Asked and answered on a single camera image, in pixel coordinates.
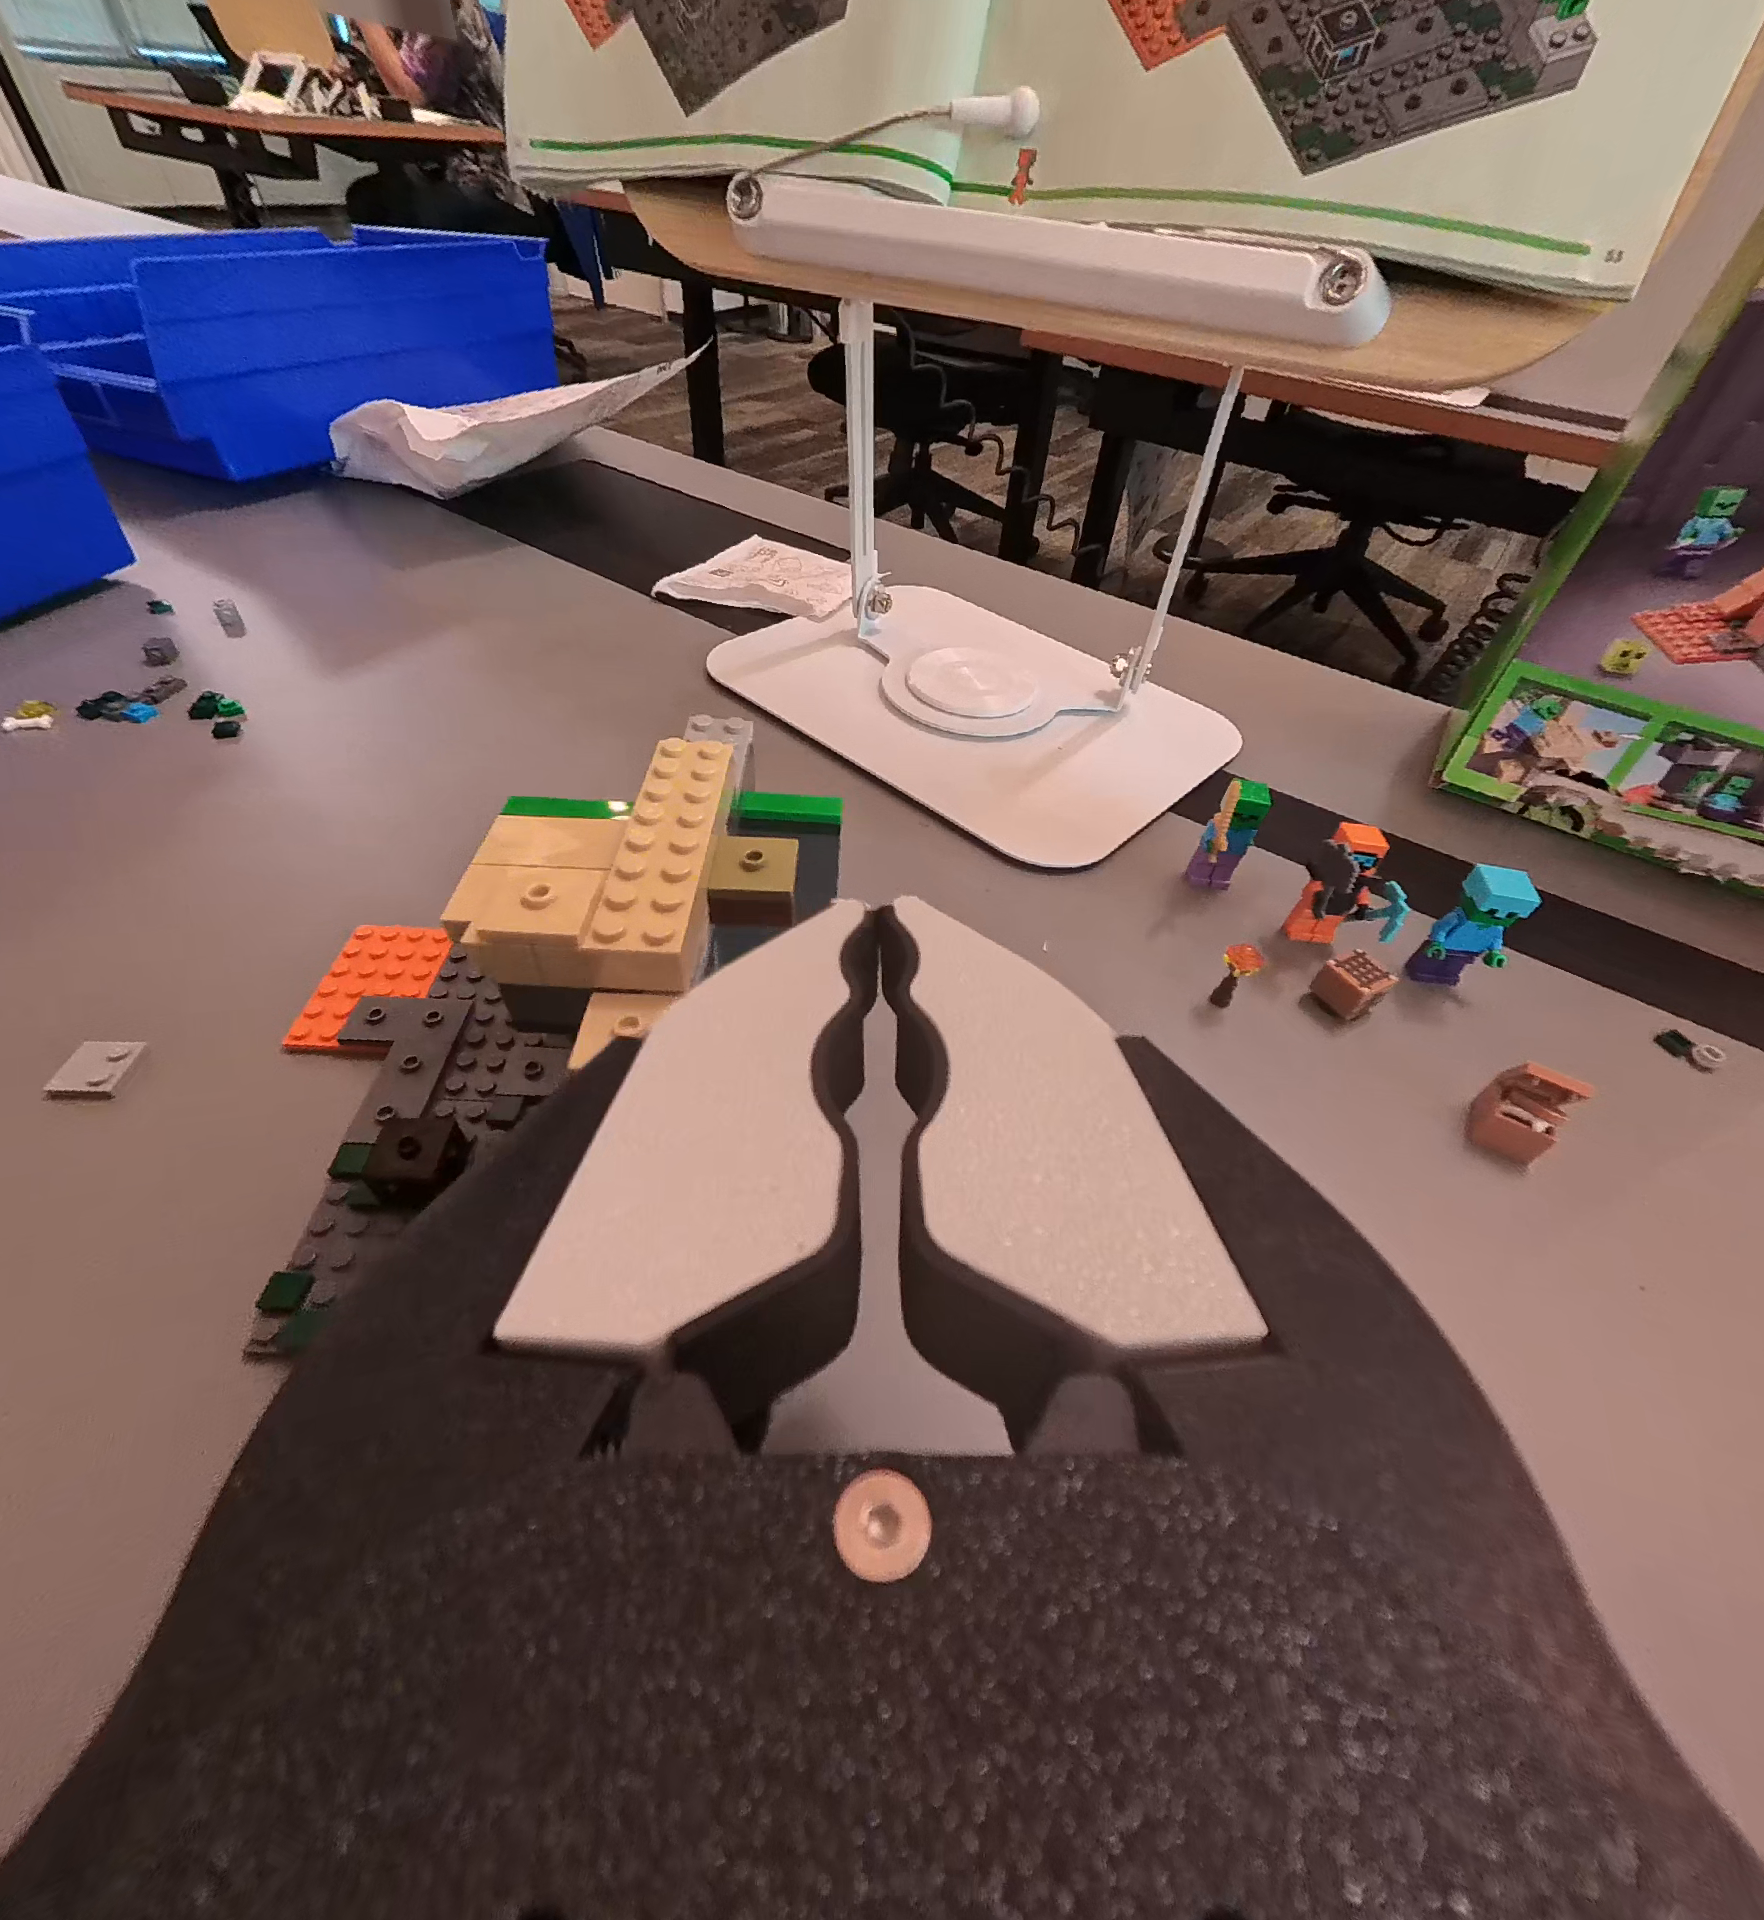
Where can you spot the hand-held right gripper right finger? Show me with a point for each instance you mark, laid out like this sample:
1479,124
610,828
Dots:
1076,1200

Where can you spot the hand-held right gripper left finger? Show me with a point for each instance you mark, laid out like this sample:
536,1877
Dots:
701,1185

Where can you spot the toy brick building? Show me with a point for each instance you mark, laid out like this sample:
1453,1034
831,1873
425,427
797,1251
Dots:
658,857

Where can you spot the orange brick plate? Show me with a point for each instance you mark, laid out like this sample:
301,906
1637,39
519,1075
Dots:
372,983

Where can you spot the grey desk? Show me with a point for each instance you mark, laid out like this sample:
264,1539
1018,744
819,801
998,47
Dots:
148,1275

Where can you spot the wooden office desk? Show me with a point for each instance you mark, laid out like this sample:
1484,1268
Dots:
192,108

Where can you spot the small toy torch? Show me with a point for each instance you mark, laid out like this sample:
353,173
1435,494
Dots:
1224,987

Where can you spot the small brown crafting block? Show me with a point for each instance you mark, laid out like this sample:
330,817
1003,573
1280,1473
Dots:
1350,987

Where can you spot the green head zombie minifigure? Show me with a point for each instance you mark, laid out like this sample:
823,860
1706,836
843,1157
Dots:
1216,865

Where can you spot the orange minifigure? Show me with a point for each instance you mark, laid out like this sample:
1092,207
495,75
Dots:
1309,917

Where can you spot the white book stand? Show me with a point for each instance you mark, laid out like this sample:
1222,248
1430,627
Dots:
1033,781

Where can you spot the brown toy chest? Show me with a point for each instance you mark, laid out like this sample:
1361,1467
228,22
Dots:
1521,1126

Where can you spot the cyan head minifigure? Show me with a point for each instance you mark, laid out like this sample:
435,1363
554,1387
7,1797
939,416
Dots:
1496,892

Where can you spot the small grey brick plate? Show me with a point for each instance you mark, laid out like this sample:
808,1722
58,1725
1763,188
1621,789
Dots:
96,1068

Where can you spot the black office chair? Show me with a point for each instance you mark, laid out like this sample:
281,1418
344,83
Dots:
1347,526
912,390

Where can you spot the cluster of small loose bricks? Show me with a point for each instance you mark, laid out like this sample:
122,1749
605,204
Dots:
160,653

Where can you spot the white paper bag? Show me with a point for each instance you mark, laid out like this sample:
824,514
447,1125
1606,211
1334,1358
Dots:
431,436

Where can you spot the wooden top office table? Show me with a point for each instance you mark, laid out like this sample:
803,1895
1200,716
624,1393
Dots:
1421,407

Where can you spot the green toy box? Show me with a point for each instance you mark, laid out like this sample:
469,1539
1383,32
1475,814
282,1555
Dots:
1723,599

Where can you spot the building instruction booklet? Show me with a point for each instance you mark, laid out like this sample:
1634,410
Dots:
1122,151

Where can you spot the white and black equipment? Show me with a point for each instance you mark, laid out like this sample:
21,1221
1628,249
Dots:
275,75

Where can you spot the tan chair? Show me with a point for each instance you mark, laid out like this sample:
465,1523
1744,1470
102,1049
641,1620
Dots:
267,24

